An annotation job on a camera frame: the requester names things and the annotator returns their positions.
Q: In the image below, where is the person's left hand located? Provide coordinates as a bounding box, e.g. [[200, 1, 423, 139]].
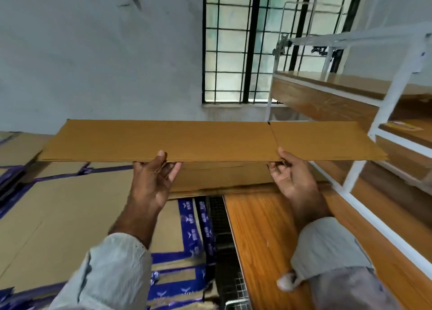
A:
[[131, 151, 183, 217]]

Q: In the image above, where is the person's right hand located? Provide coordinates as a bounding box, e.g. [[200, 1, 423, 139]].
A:
[[267, 147, 322, 210]]

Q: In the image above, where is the person's right forearm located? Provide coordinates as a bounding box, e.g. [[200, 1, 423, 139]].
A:
[[290, 192, 335, 233]]

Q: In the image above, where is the person's left forearm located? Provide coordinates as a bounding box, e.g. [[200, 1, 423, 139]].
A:
[[108, 198, 163, 250]]

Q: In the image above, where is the person's light grey shirt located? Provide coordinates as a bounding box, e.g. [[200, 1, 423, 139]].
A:
[[47, 215, 406, 310]]

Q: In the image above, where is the wooden table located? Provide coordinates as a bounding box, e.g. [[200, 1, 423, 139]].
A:
[[223, 178, 432, 310]]

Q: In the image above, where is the white metal shelf rack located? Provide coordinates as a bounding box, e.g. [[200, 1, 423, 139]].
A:
[[266, 19, 432, 280]]

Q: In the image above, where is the black framed window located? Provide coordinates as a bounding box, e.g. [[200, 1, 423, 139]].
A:
[[202, 0, 365, 106]]

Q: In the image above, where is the white wire mesh cage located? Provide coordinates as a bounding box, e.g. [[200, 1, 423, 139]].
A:
[[206, 195, 254, 310]]

